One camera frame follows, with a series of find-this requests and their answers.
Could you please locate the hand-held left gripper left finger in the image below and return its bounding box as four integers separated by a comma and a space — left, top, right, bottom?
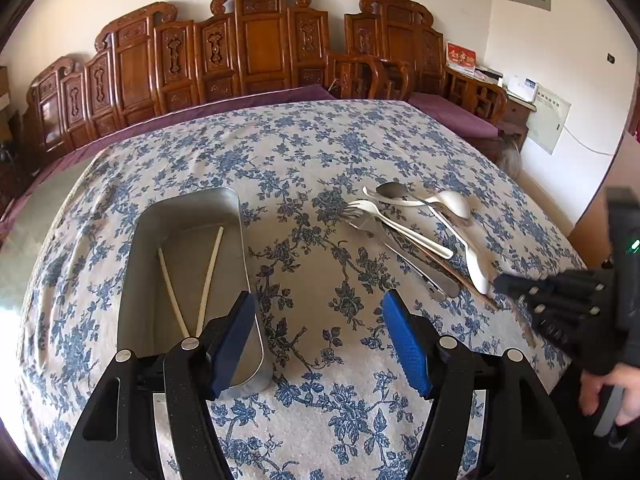
59, 290, 258, 480

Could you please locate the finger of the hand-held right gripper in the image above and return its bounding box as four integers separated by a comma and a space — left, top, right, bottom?
520, 296, 621, 377
494, 269, 613, 308

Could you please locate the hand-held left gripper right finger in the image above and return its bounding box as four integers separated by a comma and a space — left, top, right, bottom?
381, 289, 583, 480

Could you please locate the long white spoon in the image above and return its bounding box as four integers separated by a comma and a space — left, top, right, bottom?
427, 204, 492, 296

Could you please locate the metal fork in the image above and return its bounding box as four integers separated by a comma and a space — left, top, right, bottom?
344, 209, 462, 303

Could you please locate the brown wooden chopstick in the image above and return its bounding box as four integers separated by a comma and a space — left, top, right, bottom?
434, 259, 500, 311

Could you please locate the white fork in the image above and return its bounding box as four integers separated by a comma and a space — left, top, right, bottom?
346, 199, 454, 260

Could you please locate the metal utensil tray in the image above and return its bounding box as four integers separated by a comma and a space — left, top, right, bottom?
116, 187, 275, 401

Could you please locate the short white spoon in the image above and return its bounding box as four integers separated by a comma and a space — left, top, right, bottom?
362, 186, 472, 221

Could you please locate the metal spoon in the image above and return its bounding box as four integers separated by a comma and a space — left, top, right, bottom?
375, 181, 441, 208

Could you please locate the person's right hand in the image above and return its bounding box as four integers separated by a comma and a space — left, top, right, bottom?
579, 360, 640, 448

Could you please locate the brown wooden cabinet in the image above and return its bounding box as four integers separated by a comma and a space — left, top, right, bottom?
569, 185, 617, 267

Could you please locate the white chopstick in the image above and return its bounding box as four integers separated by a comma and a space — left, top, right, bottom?
158, 248, 191, 338
196, 226, 225, 336

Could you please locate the wooden side table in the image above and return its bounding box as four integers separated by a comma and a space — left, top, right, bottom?
499, 94, 532, 152

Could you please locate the purple armchair cushion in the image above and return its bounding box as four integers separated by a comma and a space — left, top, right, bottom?
407, 91, 501, 139

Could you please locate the white box with blue print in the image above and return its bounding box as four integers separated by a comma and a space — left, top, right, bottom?
505, 75, 541, 104

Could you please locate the blue floral tablecloth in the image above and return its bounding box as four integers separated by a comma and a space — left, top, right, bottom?
20, 99, 588, 480

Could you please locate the red gift box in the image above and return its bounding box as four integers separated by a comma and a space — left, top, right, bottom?
445, 41, 477, 74

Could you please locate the carved wooden bench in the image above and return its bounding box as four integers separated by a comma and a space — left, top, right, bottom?
24, 0, 347, 158

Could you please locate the carved wooden armchair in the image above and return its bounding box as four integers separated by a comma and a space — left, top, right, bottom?
327, 0, 508, 126

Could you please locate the dark wooden furniture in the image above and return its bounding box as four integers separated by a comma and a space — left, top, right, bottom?
0, 65, 28, 216

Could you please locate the white cable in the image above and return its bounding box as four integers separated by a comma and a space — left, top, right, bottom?
564, 126, 627, 155

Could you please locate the pale wall cabinet cover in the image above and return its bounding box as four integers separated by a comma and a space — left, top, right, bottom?
525, 95, 572, 155

